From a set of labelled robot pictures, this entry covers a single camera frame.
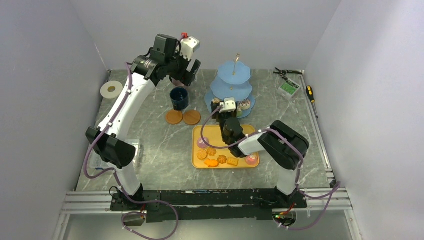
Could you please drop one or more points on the green white electronic box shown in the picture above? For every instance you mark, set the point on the green white electronic box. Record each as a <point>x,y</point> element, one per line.
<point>289,89</point>

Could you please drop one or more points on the purple-grey mug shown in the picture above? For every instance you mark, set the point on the purple-grey mug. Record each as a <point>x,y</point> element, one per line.
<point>176,83</point>

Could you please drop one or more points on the dark blue mug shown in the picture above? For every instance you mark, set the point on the dark blue mug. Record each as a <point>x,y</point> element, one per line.
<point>180,98</point>

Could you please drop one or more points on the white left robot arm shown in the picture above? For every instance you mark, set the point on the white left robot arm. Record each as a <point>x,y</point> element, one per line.
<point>169,56</point>

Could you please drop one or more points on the left wooden coaster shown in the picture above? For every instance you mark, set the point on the left wooden coaster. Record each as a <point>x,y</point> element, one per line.
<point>173,117</point>

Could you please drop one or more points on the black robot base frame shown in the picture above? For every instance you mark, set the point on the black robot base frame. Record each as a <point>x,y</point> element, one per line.
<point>168,205</point>

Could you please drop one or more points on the wooden coaster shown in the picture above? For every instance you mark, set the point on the wooden coaster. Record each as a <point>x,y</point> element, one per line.
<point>173,117</point>
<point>191,117</point>

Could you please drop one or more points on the yellow black screwdriver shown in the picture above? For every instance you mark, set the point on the yellow black screwdriver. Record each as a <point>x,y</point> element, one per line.
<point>310,95</point>

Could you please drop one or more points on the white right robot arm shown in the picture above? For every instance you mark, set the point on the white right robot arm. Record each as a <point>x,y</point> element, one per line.
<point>285,146</point>

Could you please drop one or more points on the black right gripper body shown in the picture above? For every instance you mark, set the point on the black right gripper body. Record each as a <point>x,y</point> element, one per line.
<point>222,117</point>

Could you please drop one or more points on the round orange cookie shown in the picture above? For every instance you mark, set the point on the round orange cookie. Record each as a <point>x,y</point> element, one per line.
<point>202,154</point>

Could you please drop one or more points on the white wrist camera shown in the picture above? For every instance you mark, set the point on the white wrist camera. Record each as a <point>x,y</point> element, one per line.
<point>228,105</point>
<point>189,45</point>

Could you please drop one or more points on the yellow cupcake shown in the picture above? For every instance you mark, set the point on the yellow cupcake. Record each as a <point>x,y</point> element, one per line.
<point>216,100</point>

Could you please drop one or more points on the square cracker biscuit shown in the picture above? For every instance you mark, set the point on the square cracker biscuit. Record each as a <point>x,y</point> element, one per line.
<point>232,161</point>

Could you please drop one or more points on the blue three-tier cake stand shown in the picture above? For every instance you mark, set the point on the blue three-tier cake stand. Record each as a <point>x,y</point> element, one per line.
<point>232,81</point>

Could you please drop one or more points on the white tape roll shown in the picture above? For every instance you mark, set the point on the white tape roll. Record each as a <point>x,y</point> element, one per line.
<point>111,90</point>

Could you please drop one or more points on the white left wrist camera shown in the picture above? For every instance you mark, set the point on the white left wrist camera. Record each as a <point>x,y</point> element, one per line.
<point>189,45</point>

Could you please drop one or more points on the orange fish-shaped cookie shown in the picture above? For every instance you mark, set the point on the orange fish-shaped cookie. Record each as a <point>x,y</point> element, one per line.
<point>211,163</point>

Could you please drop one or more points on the black pliers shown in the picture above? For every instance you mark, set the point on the black pliers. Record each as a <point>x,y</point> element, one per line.
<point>285,72</point>

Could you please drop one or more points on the chocolate white sprinkled donut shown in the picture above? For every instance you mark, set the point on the chocolate white sprinkled donut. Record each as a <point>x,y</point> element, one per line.
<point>244,104</point>

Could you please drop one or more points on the dark orange swirl cookie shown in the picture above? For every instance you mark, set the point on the dark orange swirl cookie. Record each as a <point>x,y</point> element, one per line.
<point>222,159</point>

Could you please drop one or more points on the yellow serving tray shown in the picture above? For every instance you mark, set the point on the yellow serving tray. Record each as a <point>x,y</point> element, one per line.
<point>213,133</point>

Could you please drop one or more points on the right wooden coaster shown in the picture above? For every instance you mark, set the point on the right wooden coaster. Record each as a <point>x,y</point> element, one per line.
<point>191,117</point>

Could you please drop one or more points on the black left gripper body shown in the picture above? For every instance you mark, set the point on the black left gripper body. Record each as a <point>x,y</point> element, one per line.
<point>178,66</point>

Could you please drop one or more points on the green cupcake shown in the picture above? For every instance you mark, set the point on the green cupcake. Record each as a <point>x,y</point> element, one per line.
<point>239,112</point>

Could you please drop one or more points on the purple cupcake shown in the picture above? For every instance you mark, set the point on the purple cupcake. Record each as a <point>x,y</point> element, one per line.
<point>202,143</point>

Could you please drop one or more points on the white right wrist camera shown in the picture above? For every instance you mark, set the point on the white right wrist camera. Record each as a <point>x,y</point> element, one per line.
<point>228,105</point>

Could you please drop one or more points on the pink cupcake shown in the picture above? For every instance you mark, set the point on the pink cupcake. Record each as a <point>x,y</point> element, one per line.
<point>251,160</point>

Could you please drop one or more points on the clear plastic screw box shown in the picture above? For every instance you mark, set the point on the clear plastic screw box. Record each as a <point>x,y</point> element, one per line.
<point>96,163</point>

